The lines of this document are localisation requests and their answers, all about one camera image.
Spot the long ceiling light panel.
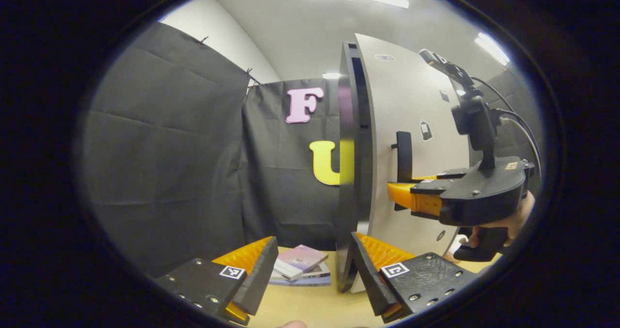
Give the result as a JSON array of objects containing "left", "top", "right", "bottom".
[{"left": 475, "top": 32, "right": 511, "bottom": 66}]

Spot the black door handle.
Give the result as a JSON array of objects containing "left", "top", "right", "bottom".
[{"left": 390, "top": 131, "right": 414, "bottom": 211}]

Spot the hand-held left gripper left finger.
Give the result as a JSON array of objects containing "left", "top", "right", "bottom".
[{"left": 154, "top": 236, "right": 280, "bottom": 327}]

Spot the black backdrop cloth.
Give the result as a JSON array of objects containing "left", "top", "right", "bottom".
[{"left": 80, "top": 22, "right": 544, "bottom": 278}]

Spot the light grey cabinet door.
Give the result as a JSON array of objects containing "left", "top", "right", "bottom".
[{"left": 356, "top": 32, "right": 473, "bottom": 290}]

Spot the dark grey cabinet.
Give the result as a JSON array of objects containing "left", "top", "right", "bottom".
[{"left": 336, "top": 41, "right": 374, "bottom": 294}]

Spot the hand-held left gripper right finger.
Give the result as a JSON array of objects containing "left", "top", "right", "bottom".
[{"left": 350, "top": 232, "right": 479, "bottom": 324}]

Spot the black cable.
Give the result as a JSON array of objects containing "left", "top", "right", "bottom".
[
  {"left": 471, "top": 76, "right": 543, "bottom": 173},
  {"left": 496, "top": 108, "right": 541, "bottom": 164}
]

